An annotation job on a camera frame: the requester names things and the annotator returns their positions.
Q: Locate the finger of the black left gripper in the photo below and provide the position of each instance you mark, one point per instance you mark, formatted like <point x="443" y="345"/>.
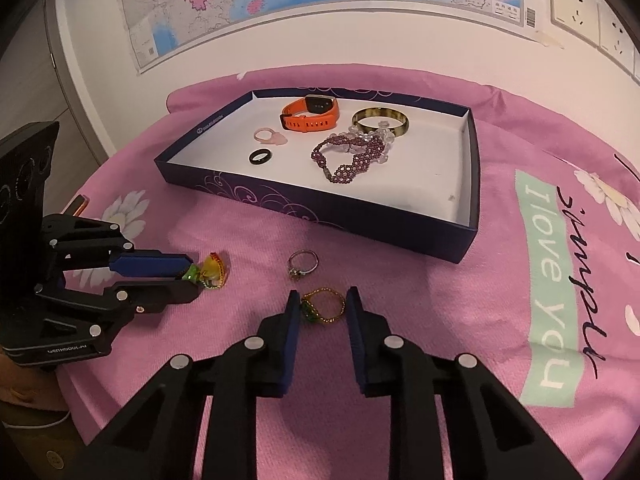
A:
<point x="150" y="265"/>
<point x="153" y="296"/>

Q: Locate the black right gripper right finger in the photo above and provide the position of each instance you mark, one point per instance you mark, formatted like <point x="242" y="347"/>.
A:
<point x="448" y="418"/>

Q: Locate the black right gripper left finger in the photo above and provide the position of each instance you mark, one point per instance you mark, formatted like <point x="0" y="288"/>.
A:
<point x="155" y="435"/>

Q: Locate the left hand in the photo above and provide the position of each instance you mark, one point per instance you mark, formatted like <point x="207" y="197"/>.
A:
<point x="30" y="387"/>

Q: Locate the orange-edged dark phone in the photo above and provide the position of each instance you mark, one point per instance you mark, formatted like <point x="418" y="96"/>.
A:
<point x="77" y="206"/>

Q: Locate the pink floral bed sheet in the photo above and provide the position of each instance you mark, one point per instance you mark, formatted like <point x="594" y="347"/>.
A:
<point x="547" y="295"/>

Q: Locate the grey wardrobe door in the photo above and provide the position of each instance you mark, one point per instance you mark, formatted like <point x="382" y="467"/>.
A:
<point x="36" y="86"/>

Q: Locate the orange smart watch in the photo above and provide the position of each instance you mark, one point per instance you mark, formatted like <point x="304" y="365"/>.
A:
<point x="312" y="113"/>

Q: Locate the yellow tortoiseshell bangle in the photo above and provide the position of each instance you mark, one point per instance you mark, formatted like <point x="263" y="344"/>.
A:
<point x="370" y="119"/>

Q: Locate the navy shallow cardboard box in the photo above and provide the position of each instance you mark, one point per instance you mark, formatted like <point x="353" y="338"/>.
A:
<point x="420" y="191"/>

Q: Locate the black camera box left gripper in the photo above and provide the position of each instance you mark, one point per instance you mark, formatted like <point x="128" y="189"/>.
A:
<point x="26" y="159"/>

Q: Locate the white wall socket panel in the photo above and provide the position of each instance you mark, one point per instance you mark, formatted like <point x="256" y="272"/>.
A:
<point x="579" y="17"/>

